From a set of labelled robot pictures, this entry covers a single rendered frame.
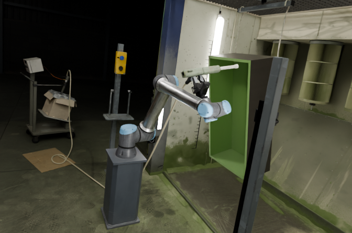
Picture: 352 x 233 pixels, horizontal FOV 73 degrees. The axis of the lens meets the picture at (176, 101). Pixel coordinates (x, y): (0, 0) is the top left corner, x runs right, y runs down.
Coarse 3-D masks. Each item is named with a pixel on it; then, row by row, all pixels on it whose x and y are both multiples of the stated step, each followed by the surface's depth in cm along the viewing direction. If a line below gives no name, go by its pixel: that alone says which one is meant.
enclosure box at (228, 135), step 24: (240, 72) 267; (264, 72) 216; (216, 96) 273; (240, 96) 273; (264, 96) 223; (216, 120) 282; (240, 120) 281; (216, 144) 291; (240, 144) 288; (240, 168) 261
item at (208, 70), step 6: (210, 66) 173; (216, 66) 175; (222, 66) 179; (228, 66) 181; (234, 66) 183; (186, 72) 163; (192, 72) 165; (198, 72) 167; (204, 72) 170; (210, 72) 172; (216, 72) 177
